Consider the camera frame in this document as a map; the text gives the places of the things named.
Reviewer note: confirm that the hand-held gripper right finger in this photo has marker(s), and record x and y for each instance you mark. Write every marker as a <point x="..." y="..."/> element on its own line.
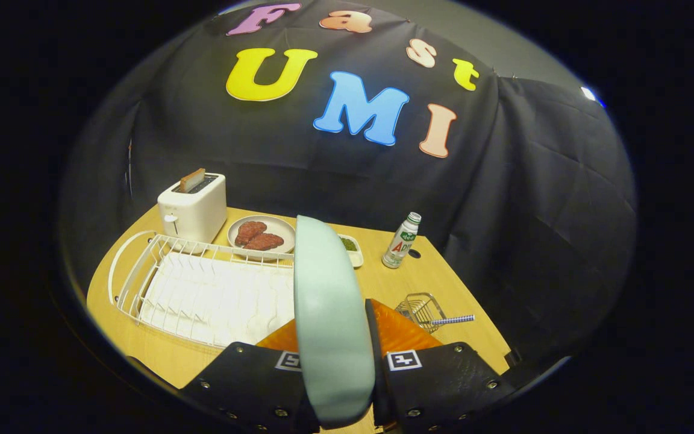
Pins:
<point x="437" y="386"/>

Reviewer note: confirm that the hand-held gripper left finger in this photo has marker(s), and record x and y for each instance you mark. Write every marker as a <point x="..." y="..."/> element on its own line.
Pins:
<point x="250" y="380"/>

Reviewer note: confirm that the light green plate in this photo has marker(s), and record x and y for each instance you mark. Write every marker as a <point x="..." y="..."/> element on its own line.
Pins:
<point x="332" y="325"/>

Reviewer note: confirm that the beige plate with meat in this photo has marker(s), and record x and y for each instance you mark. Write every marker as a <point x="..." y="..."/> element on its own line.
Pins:
<point x="278" y="229"/>

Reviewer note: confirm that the white divided dish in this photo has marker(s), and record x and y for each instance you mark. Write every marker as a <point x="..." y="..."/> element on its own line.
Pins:
<point x="353" y="258"/>

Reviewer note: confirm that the red meat piece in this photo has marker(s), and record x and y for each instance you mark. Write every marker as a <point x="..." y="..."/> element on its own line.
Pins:
<point x="249" y="231"/>
<point x="264" y="242"/>

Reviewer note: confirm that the white green drink bottle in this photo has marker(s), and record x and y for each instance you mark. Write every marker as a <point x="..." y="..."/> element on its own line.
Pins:
<point x="400" y="244"/>

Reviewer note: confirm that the white toaster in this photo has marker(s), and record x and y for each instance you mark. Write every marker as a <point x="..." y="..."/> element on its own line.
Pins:
<point x="196" y="214"/>

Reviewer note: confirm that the toast slice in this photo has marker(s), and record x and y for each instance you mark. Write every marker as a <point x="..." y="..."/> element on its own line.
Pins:
<point x="192" y="179"/>

